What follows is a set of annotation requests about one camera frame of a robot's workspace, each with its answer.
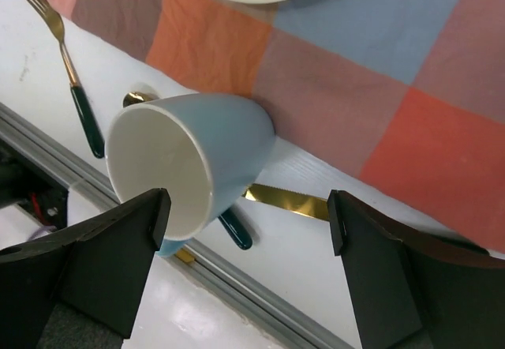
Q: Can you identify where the light blue mug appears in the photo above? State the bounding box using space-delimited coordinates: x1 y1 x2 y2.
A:
105 93 275 257

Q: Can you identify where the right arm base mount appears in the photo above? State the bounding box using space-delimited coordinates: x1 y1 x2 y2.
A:
1 141 69 241

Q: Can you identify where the gold knife green handle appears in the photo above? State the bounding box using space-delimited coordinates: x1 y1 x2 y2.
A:
241 182 490 255

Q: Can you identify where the gold spoon green handle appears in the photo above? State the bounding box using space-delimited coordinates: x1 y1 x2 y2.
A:
122 91 253 250

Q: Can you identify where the gold fork green handle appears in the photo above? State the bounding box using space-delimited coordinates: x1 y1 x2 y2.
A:
26 0 105 159

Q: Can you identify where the checkered orange blue cloth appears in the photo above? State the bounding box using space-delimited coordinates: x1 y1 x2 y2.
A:
49 0 504 252

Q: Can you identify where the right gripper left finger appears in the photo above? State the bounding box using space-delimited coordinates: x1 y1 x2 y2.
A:
1 189 171 348

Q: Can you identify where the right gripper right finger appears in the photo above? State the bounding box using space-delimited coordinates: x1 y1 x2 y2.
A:
327 190 504 348

